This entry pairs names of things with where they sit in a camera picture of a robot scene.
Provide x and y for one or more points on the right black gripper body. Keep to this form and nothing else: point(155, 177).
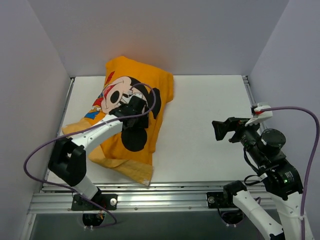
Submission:
point(235, 129)

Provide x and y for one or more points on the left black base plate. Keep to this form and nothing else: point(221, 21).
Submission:
point(107, 201)

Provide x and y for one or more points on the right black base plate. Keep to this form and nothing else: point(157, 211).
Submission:
point(217, 200)

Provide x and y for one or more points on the aluminium front rail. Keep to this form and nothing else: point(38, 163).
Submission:
point(133, 198)

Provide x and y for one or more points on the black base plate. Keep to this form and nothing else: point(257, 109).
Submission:
point(107, 201)
point(217, 200)

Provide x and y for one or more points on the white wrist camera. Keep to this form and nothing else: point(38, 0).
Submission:
point(260, 113)
point(138, 94)

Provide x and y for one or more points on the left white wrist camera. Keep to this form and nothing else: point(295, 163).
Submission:
point(138, 94)

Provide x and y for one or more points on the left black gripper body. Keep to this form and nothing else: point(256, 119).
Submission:
point(136, 105)

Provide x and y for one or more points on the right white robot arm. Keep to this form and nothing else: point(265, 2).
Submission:
point(281, 181)

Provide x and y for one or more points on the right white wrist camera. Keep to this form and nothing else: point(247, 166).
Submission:
point(260, 113)

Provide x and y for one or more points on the orange Mickey Mouse pillowcase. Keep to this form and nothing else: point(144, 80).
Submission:
point(131, 151)

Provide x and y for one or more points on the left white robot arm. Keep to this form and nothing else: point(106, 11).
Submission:
point(68, 160)

